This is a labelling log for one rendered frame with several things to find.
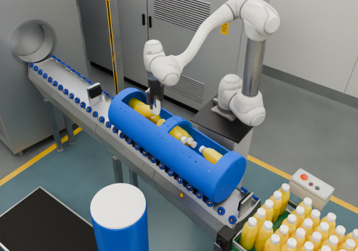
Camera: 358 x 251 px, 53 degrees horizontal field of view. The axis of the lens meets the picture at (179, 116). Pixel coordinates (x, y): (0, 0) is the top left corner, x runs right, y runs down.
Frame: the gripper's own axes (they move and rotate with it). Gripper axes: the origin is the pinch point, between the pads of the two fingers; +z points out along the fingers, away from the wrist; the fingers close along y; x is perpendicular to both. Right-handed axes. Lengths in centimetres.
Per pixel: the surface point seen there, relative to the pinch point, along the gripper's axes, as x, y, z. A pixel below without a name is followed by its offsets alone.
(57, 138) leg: -135, 7, 106
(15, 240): -63, 86, 110
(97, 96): -65, -2, 27
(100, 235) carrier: 27, 63, 33
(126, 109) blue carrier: -16.3, 8.8, 5.9
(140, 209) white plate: 34, 42, 23
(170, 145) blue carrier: 22.7, 10.4, 8.2
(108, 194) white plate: 16, 48, 23
